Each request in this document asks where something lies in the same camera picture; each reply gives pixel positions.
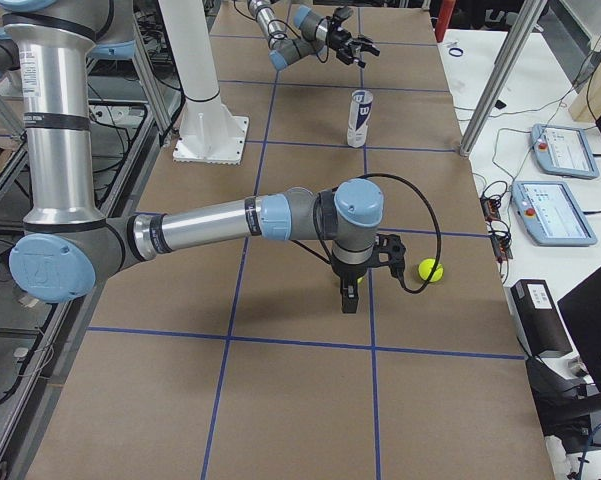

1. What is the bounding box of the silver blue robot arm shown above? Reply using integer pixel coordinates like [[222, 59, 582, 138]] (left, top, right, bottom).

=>
[[0, 1, 388, 313], [246, 1, 380, 71]]

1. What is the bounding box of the near blue teach pendant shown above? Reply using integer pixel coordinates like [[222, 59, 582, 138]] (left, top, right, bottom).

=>
[[511, 181, 597, 247]]

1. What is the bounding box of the white pedestal column base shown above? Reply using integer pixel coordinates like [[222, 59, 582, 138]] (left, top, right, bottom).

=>
[[159, 0, 249, 165]]

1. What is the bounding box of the brown paper table cover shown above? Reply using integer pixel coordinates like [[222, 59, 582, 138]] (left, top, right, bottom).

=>
[[28, 5, 553, 479]]

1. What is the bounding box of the black camera cable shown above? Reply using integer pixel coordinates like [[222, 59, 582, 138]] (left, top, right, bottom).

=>
[[359, 173, 443, 294]]

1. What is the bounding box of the red cylinder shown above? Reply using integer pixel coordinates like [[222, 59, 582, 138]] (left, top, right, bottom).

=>
[[434, 0, 456, 43]]

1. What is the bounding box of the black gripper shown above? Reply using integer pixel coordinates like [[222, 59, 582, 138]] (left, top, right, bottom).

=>
[[325, 26, 380, 68], [331, 256, 376, 314]]

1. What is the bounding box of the aluminium frame post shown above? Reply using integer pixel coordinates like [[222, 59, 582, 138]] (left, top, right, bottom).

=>
[[459, 0, 547, 157]]

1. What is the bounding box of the blue teach pendant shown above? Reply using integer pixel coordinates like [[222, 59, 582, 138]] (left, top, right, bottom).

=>
[[531, 124, 599, 180], [511, 181, 597, 247]]

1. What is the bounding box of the clear tennis ball can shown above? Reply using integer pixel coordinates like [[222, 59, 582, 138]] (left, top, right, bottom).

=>
[[346, 89, 374, 148]]

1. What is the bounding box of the far blue teach pendant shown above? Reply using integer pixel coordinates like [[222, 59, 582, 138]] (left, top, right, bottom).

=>
[[531, 124, 599, 180]]

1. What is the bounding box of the black computer monitor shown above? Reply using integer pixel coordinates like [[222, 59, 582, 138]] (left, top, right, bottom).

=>
[[558, 267, 601, 389]]

